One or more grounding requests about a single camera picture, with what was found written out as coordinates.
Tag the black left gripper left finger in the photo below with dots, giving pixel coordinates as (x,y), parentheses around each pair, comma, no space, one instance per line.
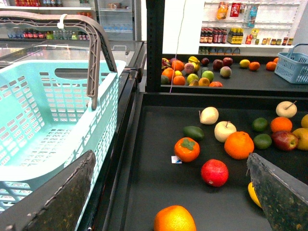
(57,204)

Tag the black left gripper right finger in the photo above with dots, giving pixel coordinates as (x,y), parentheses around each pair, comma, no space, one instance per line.
(283,198)

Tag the yellow lemon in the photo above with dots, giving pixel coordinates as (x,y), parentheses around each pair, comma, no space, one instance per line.
(252,193)

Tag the teal plastic shopping basket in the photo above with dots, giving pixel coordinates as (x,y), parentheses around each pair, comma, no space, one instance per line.
(46,123)

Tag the grey-brown basket handle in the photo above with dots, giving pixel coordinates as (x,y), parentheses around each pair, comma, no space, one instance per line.
(98,41)

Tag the red apple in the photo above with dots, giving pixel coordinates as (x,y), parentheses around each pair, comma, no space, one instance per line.
(284,140)

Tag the green lime lower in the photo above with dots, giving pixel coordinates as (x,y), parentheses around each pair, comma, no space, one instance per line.
(262,141)

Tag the green lime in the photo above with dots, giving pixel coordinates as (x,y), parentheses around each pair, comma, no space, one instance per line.
(262,141)
(259,124)

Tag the large orange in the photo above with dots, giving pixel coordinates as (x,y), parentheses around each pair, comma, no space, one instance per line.
(239,145)

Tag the small orange tangerine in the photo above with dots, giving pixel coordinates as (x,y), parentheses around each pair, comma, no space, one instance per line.
(281,124)

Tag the red pomegranate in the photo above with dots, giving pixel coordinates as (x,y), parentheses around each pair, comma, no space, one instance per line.
(214,173)

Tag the green lime upper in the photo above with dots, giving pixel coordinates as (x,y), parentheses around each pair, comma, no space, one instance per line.
(259,124)

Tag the white pear right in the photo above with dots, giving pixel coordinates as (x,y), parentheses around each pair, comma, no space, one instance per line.
(286,109)

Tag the white pear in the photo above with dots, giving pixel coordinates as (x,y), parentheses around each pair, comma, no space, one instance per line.
(286,109)
(223,130)
(209,115)

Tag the white pear middle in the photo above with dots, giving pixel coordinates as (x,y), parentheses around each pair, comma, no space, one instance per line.
(223,130)

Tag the orange persimmon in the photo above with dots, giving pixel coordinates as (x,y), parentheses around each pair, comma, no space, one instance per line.
(186,149)

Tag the white pear left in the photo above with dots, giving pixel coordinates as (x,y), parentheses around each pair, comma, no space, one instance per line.
(209,115)

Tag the front orange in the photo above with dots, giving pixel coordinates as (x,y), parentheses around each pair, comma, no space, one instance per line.
(174,218)

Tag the dark green avocado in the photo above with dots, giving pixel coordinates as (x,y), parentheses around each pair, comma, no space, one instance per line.
(194,133)

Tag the white price label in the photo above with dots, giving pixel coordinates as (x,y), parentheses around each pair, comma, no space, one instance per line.
(175,160)

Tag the blue plastic basket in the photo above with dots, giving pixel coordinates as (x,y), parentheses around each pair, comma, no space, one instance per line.
(293,66)

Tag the glass freezer case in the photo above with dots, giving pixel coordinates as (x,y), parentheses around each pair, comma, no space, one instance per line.
(15,50)

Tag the black shelf frame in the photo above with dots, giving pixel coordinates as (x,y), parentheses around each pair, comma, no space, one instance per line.
(172,22)

